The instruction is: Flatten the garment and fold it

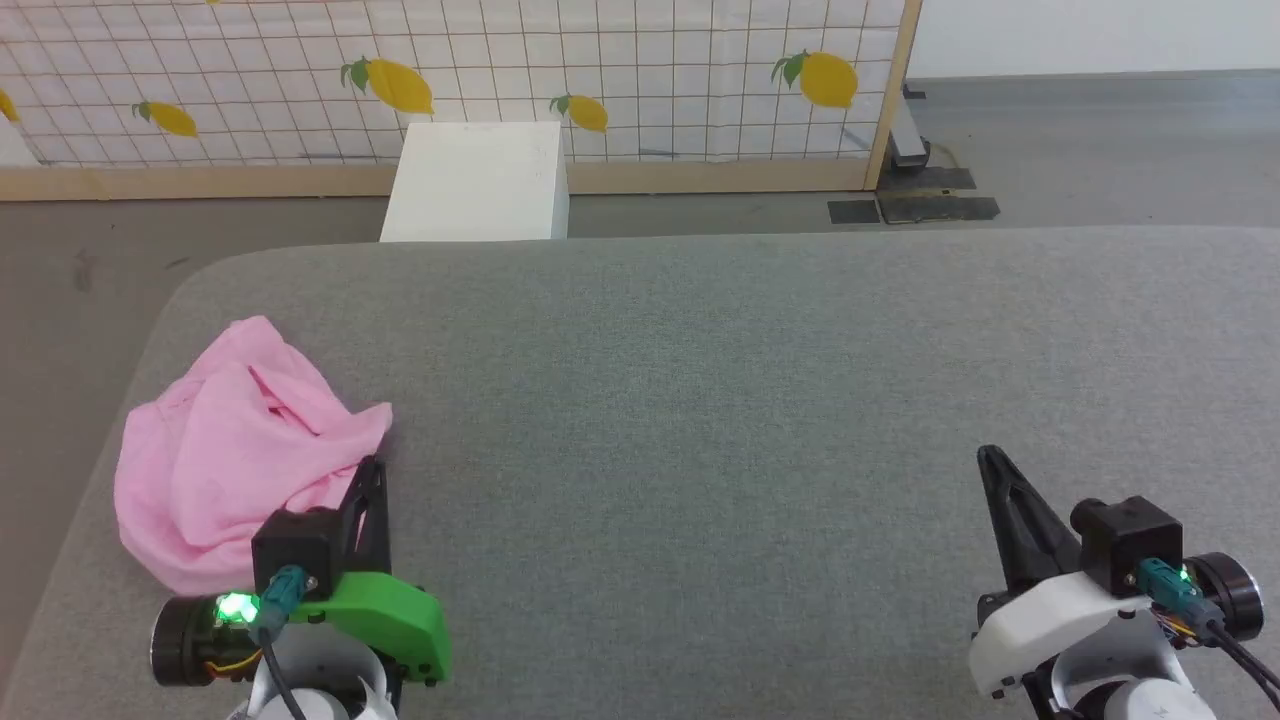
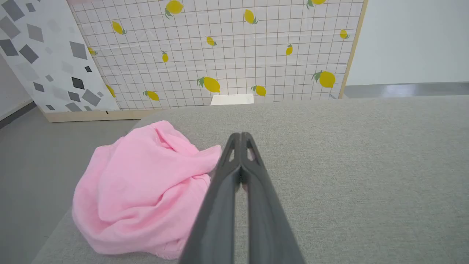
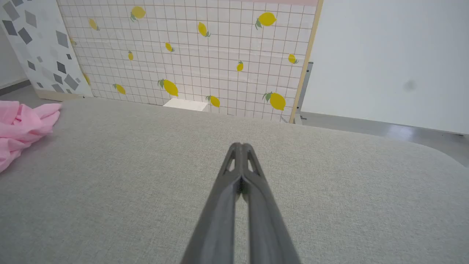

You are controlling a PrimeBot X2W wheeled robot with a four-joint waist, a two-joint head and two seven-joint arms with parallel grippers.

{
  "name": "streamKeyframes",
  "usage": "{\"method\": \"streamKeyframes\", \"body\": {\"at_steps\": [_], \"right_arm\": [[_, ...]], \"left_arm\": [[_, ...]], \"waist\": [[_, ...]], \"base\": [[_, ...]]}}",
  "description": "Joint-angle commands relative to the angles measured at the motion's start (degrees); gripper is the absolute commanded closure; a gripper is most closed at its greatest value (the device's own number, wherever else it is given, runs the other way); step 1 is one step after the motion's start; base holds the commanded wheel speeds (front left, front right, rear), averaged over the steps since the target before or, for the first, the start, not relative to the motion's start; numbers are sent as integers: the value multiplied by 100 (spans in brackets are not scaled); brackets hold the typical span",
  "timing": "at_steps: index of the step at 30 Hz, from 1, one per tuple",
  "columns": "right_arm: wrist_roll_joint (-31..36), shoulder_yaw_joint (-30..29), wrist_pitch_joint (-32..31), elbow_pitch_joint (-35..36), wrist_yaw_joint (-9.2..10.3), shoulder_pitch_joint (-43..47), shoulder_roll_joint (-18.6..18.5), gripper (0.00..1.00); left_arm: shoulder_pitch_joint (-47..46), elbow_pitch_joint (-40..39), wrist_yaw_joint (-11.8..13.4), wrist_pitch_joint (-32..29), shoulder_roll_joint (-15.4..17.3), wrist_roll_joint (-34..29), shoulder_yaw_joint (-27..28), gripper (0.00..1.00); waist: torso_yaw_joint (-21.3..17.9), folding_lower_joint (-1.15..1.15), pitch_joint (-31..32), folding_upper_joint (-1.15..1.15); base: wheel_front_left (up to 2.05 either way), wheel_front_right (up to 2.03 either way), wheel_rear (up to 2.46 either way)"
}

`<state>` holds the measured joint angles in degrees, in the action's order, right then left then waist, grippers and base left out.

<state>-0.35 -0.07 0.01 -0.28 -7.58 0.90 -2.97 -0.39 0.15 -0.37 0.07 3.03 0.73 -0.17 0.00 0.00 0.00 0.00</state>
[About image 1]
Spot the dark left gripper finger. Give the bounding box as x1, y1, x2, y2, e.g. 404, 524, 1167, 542
334, 463, 374, 577
364, 456, 390, 577

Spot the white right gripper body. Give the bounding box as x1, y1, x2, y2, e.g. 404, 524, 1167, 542
967, 552, 1264, 699

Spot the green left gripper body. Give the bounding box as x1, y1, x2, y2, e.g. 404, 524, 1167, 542
150, 572, 453, 687

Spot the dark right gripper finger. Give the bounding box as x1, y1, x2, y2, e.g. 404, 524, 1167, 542
1000, 462, 1084, 587
977, 445, 1042, 594

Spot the pink cloth garment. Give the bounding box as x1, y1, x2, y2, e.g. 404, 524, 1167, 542
114, 316, 394, 597

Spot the large black floor plate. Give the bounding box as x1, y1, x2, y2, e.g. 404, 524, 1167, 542
877, 193, 1001, 226

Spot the grey fabric sofa cushion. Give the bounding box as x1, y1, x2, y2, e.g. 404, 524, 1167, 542
0, 225, 1280, 720

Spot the white rectangular box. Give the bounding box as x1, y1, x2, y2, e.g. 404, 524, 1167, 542
379, 121, 570, 243

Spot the grey metal partition foot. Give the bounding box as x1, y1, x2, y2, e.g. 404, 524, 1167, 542
884, 84, 977, 194

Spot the lemon print partition screen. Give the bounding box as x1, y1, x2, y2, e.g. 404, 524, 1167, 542
0, 0, 924, 203

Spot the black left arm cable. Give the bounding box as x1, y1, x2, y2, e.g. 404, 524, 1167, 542
248, 566, 309, 720

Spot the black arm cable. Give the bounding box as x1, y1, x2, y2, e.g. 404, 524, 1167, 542
248, 566, 309, 720
1138, 558, 1280, 703

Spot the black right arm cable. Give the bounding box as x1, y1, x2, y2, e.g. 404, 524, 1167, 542
1138, 558, 1280, 703

